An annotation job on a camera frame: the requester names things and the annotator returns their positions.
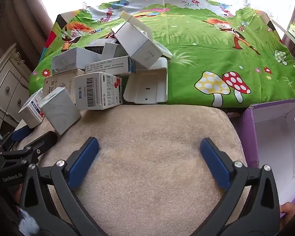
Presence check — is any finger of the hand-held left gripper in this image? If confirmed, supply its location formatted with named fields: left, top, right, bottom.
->
left=0, top=131, right=58, bottom=165
left=0, top=125, right=32, bottom=153

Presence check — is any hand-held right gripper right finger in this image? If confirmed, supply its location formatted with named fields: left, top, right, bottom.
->
left=199, top=138, right=281, bottom=236

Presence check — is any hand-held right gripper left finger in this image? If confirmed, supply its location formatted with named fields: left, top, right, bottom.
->
left=19, top=136, right=106, bottom=236

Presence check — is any white carton blue red label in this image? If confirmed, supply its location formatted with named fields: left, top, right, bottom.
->
left=18, top=88, right=45, bottom=129

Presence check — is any silver grey box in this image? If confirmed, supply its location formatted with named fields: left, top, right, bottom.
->
left=38, top=87, right=82, bottom=136

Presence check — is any purple cardboard box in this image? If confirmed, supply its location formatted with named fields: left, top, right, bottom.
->
left=232, top=98, right=295, bottom=219

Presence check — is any white carton with barcode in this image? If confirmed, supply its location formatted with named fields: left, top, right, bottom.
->
left=74, top=72, right=123, bottom=110

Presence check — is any long grey-white carton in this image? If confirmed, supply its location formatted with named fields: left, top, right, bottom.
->
left=51, top=47, right=106, bottom=75

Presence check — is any white carton with teal end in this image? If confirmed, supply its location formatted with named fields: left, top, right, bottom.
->
left=85, top=55, right=136, bottom=77

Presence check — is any white plastic holder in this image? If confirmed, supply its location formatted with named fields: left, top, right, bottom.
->
left=124, top=57, right=168, bottom=104

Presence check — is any black box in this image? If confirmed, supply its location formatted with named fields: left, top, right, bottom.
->
left=85, top=39, right=118, bottom=54

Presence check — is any small grey-white carton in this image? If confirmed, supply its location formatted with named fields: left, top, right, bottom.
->
left=102, top=42, right=128, bottom=58

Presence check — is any large white box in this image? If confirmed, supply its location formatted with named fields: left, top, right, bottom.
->
left=112, top=22, right=163, bottom=69

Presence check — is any white plastic bracket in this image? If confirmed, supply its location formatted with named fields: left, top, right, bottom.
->
left=120, top=11, right=172, bottom=57

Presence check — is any cream carved cabinet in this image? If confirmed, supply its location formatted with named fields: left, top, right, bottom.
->
left=0, top=43, right=38, bottom=138

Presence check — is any beige plush cushion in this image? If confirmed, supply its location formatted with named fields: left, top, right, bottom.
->
left=15, top=103, right=251, bottom=236

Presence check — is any green cartoon printed blanket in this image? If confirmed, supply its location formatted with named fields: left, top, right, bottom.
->
left=28, top=0, right=295, bottom=109

